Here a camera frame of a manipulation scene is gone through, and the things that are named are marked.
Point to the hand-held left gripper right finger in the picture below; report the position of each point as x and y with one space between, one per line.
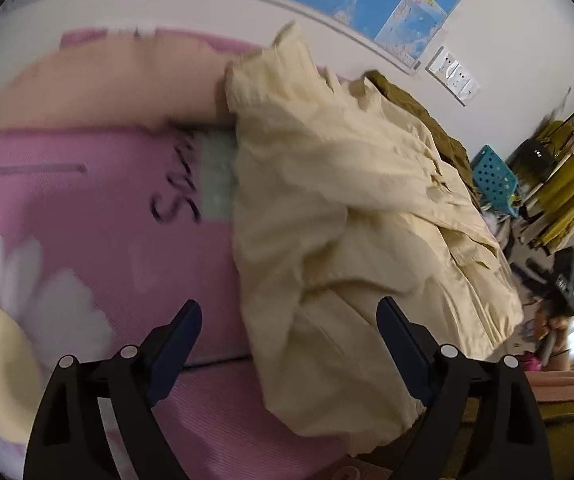
402 345

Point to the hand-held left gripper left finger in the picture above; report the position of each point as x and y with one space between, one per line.
177 345

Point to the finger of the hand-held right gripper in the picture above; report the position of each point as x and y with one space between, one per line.
529 271

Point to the cream jacket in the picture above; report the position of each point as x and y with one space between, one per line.
342 210

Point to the olive brown garment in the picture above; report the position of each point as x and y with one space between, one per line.
417 105

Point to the coat rack with clothes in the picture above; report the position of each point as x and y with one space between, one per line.
572 185

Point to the person's right hand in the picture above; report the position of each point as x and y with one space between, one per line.
547 327

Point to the blue perforated plastic basket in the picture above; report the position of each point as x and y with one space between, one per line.
492 175

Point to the pink knitted cloth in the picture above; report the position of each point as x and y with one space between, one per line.
567 385

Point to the black handbag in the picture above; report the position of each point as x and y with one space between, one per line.
537 160

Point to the white coat rack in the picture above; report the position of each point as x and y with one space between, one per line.
564 157

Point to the mustard cloth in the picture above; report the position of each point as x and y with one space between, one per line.
572 435

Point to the pink daisy print blanket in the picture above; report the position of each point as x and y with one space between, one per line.
92 210

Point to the folded peach garment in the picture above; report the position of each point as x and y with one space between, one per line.
117 85

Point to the white wall switch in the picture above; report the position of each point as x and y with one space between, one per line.
469 91

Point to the colourful wall map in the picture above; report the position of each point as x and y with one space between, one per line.
367 0

